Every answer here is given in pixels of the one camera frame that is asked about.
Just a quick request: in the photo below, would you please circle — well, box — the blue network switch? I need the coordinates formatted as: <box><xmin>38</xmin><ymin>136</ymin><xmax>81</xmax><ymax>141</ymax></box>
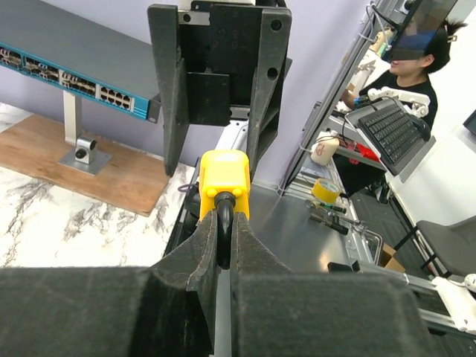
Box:
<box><xmin>1</xmin><ymin>1</ymin><xmax>161</xmax><ymax>123</ymax></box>

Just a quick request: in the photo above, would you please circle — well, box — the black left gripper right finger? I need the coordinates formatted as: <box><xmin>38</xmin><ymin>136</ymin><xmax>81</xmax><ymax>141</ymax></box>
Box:
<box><xmin>230</xmin><ymin>213</ymin><xmax>438</xmax><ymax>356</ymax></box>

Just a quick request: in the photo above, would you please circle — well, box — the person in black shirt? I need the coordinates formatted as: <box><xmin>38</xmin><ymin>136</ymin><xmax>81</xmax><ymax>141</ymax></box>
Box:
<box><xmin>334</xmin><ymin>20</ymin><xmax>468</xmax><ymax>196</ymax></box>

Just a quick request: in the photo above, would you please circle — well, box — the beige paper cup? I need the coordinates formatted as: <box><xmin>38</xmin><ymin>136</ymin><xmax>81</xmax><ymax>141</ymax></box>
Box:
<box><xmin>310</xmin><ymin>134</ymin><xmax>340</xmax><ymax>166</ymax></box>

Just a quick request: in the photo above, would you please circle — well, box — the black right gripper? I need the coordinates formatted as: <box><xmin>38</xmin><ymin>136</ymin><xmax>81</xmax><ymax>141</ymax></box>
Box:
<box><xmin>147</xmin><ymin>3</ymin><xmax>292</xmax><ymax>176</ymax></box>

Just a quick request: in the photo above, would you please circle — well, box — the grey chair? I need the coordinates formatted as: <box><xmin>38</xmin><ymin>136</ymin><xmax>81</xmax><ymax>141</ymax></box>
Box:
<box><xmin>393</xmin><ymin>216</ymin><xmax>475</xmax><ymax>277</ymax></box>

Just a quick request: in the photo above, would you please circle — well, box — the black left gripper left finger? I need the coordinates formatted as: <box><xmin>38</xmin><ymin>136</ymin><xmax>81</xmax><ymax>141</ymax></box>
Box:
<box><xmin>1</xmin><ymin>212</ymin><xmax>218</xmax><ymax>356</ymax></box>

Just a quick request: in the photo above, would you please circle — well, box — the metal switch stand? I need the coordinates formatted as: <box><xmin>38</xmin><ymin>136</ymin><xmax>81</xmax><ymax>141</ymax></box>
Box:
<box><xmin>58</xmin><ymin>91</ymin><xmax>112</xmax><ymax>176</ymax></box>

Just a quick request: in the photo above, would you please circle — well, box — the yellow black padlock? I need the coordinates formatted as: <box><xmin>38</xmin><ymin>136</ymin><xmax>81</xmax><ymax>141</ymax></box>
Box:
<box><xmin>199</xmin><ymin>149</ymin><xmax>251</xmax><ymax>269</ymax></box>

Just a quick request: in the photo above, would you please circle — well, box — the black keyboard on tray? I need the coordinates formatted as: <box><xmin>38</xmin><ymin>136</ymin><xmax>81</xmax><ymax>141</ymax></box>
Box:
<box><xmin>345</xmin><ymin>97</ymin><xmax>436</xmax><ymax>182</ymax></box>

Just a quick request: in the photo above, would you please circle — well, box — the wooden board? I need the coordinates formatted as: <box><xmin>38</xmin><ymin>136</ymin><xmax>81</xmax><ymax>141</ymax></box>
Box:
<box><xmin>1</xmin><ymin>115</ymin><xmax>169</xmax><ymax>216</ymax></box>

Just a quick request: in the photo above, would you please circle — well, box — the yellow tape roll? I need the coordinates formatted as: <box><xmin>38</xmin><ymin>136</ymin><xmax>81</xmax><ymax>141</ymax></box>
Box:
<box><xmin>311</xmin><ymin>178</ymin><xmax>341</xmax><ymax>204</ymax></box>

